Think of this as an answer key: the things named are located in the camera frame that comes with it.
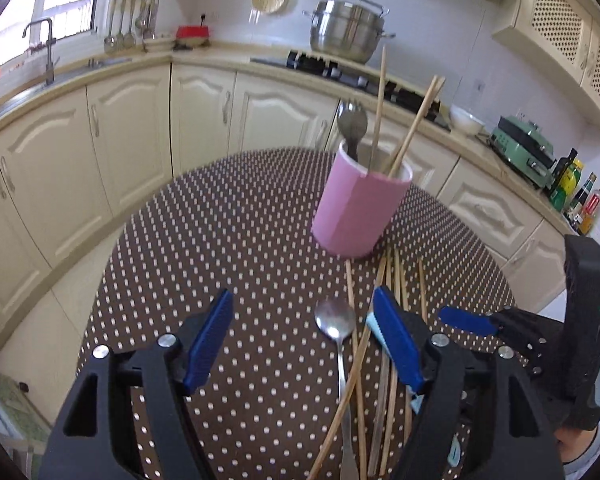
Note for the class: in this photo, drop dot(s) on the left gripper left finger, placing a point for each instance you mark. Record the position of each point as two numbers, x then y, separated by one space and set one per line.
94 435

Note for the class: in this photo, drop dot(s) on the green yellow bottle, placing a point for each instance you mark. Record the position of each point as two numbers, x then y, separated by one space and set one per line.
566 186

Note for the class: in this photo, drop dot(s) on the stainless steel steamer pot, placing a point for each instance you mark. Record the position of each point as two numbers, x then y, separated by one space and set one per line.
348 30

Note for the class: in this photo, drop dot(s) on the dark soy sauce bottle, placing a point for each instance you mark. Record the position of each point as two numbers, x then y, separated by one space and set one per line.
573 210

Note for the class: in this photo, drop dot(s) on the dark olive oil bottle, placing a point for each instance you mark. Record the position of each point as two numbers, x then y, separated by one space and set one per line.
561 166

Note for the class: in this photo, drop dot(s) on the kitchen faucet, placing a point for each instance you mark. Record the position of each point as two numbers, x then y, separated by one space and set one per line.
36 68

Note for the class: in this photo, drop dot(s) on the white bowl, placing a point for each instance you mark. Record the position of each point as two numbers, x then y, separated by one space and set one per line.
464 122

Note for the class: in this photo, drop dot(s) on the pink utensil cup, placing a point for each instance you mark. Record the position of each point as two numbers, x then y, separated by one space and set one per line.
357 203

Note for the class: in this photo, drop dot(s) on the person right hand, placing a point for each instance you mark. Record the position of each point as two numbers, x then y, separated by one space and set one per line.
573 442

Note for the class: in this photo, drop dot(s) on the wall utensil rack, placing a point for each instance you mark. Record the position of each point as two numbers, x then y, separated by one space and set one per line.
129 23

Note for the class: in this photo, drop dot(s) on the red label bottle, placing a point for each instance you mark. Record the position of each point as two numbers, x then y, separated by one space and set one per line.
588 213

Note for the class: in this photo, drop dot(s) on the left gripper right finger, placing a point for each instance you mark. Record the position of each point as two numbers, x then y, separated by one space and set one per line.
509 437

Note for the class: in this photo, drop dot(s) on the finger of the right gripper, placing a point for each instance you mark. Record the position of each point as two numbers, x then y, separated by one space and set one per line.
480 325

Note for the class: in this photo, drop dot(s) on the brown polka dot tablecloth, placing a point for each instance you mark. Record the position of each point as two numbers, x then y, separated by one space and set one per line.
244 223

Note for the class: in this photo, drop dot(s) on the steel sink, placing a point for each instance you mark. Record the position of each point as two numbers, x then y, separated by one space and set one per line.
30 93

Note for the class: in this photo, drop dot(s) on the red container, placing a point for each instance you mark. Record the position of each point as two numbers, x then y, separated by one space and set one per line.
192 36

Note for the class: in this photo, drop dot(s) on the window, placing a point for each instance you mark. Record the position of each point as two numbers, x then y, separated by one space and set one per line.
40 5

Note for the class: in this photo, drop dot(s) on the green electric cooker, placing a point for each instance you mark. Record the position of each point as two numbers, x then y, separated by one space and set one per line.
521 144

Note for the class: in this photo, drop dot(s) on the black gas stove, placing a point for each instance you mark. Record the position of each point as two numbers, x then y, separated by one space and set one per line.
353 77

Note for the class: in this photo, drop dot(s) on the silver spoon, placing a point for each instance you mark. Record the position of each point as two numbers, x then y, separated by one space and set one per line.
336 319

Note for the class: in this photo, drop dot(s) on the lower kitchen cabinets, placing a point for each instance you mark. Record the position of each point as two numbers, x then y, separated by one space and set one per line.
79 156

